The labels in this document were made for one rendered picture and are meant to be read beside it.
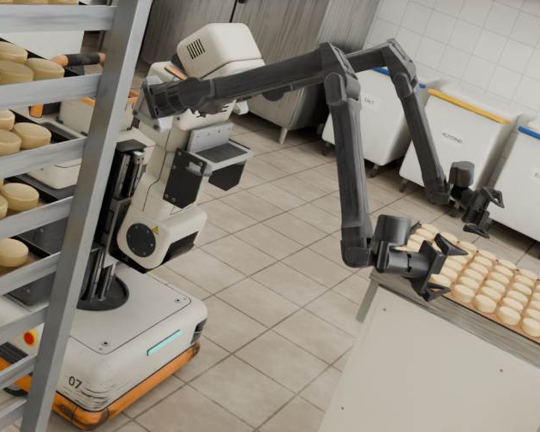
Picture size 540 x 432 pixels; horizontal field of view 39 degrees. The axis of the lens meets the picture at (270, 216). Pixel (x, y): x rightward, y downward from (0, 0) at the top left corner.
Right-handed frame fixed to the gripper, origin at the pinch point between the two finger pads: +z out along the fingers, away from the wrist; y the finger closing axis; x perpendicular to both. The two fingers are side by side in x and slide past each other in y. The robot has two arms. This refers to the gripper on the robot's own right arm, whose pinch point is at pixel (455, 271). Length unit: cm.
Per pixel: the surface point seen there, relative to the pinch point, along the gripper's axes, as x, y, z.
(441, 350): 1.5, -22.4, 8.0
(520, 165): 256, -47, 233
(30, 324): -30, -3, -93
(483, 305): -1.8, -6.9, 10.5
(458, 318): 2.3, -13.5, 8.9
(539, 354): -11.8, -12.1, 22.6
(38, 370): -28, -13, -90
